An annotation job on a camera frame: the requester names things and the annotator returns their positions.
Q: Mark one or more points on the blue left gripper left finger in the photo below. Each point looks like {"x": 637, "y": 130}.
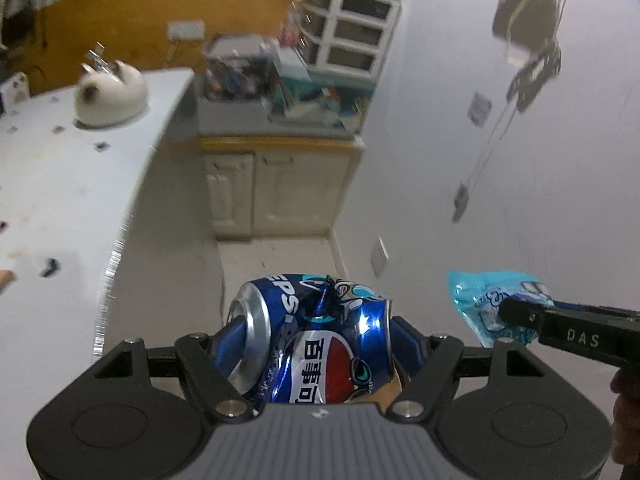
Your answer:
{"x": 228, "y": 346}

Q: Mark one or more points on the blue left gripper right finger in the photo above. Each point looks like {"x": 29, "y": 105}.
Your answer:
{"x": 409, "y": 346}

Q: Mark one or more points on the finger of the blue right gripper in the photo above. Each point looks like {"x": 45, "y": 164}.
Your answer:
{"x": 521, "y": 313}

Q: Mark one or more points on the light blue snack wrapper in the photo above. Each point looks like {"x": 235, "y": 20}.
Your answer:
{"x": 477, "y": 297}

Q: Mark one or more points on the crushed blue pepsi can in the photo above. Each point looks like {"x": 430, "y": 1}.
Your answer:
{"x": 311, "y": 339}

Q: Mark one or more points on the person right hand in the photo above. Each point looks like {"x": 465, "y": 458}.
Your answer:
{"x": 626, "y": 416}

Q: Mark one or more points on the cream floor cabinet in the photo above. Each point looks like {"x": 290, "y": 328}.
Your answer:
{"x": 271, "y": 186}

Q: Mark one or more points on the teal printed box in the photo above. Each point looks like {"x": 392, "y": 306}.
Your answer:
{"x": 298, "y": 97}

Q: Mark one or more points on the clear storage box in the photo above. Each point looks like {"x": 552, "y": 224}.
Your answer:
{"x": 238, "y": 68}

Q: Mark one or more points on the white cat teapot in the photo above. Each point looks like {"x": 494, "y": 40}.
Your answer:
{"x": 110, "y": 95}

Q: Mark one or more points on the plastic water bottle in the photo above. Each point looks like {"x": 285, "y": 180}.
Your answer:
{"x": 292, "y": 25}

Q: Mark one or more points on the white drawer unit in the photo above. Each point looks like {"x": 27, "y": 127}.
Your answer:
{"x": 347, "y": 38}

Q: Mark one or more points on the low wall socket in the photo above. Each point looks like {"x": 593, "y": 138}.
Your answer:
{"x": 379, "y": 257}

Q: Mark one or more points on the wall power socket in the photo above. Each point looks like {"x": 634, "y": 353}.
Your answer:
{"x": 185, "y": 31}

